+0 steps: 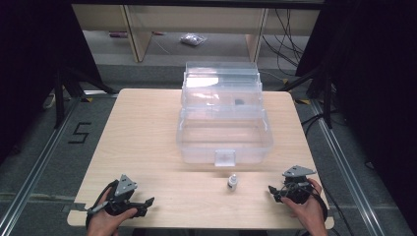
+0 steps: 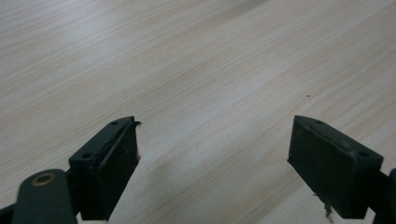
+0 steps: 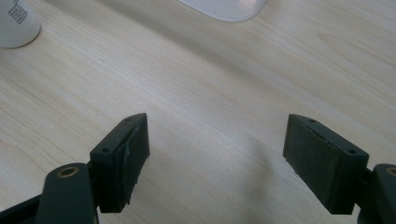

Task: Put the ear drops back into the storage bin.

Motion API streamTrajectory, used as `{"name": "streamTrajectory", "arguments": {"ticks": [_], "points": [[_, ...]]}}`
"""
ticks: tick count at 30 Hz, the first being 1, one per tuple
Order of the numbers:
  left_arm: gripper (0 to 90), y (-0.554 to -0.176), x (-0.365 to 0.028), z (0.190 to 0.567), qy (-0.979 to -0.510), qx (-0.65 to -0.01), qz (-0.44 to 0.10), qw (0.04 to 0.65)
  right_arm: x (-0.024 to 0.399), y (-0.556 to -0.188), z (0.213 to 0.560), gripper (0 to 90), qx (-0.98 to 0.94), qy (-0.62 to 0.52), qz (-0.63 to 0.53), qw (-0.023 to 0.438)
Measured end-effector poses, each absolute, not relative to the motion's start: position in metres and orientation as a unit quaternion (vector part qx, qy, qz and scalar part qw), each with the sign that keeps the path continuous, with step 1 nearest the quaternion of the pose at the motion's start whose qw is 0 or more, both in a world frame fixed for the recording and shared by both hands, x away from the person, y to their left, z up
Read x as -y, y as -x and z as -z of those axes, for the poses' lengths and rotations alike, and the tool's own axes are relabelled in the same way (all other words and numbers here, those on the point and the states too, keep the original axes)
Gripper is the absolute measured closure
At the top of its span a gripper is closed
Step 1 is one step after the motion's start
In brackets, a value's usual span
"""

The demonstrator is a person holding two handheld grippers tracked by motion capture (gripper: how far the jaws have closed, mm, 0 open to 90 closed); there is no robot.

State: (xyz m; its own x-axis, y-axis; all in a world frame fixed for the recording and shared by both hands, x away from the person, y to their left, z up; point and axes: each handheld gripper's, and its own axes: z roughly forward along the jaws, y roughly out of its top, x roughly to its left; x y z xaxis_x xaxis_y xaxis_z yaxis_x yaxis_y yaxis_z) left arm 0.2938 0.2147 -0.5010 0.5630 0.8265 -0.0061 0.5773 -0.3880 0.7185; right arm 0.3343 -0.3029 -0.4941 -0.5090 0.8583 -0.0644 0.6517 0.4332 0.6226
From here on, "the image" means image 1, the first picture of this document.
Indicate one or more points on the pink object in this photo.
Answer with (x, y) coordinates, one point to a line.
(118, 34)

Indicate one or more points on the clear plastic storage box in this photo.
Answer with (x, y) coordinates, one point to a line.
(225, 131)

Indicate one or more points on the black metal stand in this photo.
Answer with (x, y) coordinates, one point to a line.
(326, 98)
(59, 98)

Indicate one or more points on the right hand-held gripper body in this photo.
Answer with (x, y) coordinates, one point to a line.
(297, 183)

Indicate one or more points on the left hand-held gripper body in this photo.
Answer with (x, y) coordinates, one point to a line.
(125, 187)

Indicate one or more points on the person's right hand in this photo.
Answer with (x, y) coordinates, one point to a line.
(308, 214)

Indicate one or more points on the black curtain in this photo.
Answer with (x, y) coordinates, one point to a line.
(377, 82)
(32, 65)

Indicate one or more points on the aluminium floor rail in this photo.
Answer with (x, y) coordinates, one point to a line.
(39, 164)
(347, 164)

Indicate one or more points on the small white bottle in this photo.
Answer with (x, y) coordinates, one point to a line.
(232, 183)

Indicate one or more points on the beige wooden cabinet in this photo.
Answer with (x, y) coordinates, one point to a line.
(137, 29)

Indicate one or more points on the person's left hand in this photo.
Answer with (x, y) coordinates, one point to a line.
(105, 223)

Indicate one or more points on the clear plastic bag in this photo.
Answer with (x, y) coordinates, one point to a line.
(193, 39)

